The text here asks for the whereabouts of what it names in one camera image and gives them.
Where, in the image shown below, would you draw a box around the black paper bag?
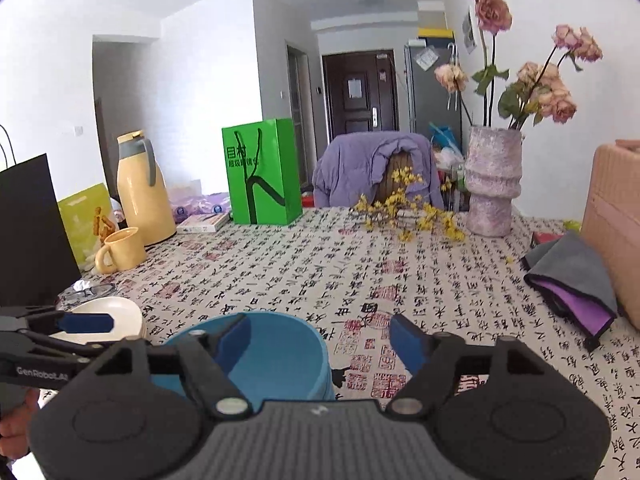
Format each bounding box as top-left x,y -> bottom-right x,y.
0,124 -> 82,312

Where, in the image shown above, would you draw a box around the white wall panel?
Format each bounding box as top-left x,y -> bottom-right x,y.
462,7 -> 476,55

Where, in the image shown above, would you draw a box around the purple tissue pack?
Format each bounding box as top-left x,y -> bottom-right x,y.
167,179 -> 232,224

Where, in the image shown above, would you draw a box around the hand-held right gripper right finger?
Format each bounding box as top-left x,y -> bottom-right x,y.
387,313 -> 547,419

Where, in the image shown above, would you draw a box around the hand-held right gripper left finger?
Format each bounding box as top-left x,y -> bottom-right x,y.
92,314 -> 251,420

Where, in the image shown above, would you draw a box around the dried pink roses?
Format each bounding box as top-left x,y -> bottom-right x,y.
433,0 -> 605,132

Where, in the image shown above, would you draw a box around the white plastic bag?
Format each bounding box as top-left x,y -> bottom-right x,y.
428,120 -> 467,171

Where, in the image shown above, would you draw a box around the yellow mug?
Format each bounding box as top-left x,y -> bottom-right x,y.
94,226 -> 148,275

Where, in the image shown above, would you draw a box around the flat white printed box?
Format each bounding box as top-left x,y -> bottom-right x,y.
175,212 -> 231,234

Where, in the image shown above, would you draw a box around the person's left hand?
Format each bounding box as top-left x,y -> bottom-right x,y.
0,392 -> 41,459

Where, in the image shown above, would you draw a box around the pink hard-shell case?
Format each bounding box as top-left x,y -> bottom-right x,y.
580,139 -> 640,332

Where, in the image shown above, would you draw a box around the cream round plate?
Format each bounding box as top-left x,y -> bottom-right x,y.
49,296 -> 147,346

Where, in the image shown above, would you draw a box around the dark brown door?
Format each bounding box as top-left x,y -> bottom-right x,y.
321,50 -> 401,144

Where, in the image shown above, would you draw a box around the black-rimmed eyeglasses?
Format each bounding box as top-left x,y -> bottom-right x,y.
62,282 -> 117,306

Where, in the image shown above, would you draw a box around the pink textured vase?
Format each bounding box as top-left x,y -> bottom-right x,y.
464,125 -> 524,238

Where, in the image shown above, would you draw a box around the yellow flower branch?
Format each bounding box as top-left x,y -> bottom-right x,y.
352,167 -> 467,244

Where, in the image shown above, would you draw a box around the blue bowl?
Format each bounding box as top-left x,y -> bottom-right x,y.
159,311 -> 335,406

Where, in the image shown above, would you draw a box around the wooden chair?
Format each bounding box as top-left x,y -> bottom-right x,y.
374,148 -> 434,206

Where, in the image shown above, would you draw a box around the grey refrigerator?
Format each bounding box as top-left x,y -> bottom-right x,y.
403,42 -> 464,151

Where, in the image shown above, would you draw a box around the yellow and black box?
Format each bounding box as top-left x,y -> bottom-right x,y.
417,24 -> 455,45

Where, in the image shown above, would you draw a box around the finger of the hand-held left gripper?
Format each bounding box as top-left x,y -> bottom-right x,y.
0,309 -> 115,335
24,332 -> 109,359

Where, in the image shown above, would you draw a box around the green paper bag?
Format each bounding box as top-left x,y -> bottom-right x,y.
221,118 -> 304,226

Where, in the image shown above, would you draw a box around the grey and purple cloth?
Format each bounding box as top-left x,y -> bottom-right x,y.
519,231 -> 620,352

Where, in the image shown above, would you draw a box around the yellow-green snack bag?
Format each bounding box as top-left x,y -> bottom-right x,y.
57,182 -> 121,274

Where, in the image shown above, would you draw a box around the folded white umbrella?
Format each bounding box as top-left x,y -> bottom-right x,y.
446,43 -> 461,111

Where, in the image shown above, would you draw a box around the purple jacket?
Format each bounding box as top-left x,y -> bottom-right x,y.
312,131 -> 446,210

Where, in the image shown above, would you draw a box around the yellow thermos jug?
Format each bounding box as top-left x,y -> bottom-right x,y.
116,130 -> 177,247

